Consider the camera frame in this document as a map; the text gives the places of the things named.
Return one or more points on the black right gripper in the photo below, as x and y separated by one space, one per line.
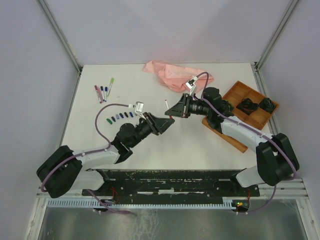
181 108

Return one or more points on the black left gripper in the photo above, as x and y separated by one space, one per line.
158 125

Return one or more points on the pink capped pen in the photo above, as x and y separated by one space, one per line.
102 93

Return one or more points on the magenta capped pen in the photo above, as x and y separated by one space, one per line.
98 94

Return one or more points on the red capped pen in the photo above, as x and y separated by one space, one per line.
167 107

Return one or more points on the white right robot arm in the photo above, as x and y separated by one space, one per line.
275 158

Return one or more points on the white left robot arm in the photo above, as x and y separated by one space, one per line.
68 170

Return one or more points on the light green capped pen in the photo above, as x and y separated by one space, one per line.
110 85

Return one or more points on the pink cloth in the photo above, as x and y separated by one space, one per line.
172 76

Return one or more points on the green black coiled bundle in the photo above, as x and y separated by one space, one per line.
226 106

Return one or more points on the wooden compartment tray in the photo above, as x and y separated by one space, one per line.
257 118

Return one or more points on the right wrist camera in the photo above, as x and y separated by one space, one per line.
191 85

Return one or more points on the black mounting base plate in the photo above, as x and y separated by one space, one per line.
172 187

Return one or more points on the aluminium frame post right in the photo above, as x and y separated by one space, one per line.
285 18

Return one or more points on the aluminium frame post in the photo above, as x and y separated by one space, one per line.
49 15
285 18

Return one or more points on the aluminium frame post left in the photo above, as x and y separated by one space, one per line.
49 15

